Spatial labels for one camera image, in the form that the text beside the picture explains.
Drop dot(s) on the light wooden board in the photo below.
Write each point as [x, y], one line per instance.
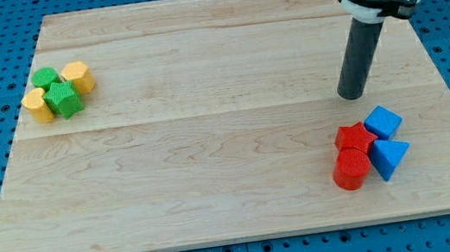
[213, 122]

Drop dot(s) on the red star block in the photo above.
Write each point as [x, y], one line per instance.
[355, 137]

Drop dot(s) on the red cylinder block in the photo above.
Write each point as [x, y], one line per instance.
[351, 169]

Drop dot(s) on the blue cube block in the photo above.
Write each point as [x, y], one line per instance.
[383, 123]

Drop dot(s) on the yellow heart block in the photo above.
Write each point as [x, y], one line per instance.
[37, 107]

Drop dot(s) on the green star block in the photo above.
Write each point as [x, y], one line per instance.
[63, 99]

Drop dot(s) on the green cylinder block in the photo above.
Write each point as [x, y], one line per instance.
[45, 77]

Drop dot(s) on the yellow hexagon block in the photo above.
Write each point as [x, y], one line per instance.
[81, 75]

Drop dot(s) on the blue triangular prism block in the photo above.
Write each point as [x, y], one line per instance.
[386, 156]

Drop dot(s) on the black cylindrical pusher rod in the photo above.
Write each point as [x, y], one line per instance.
[360, 49]

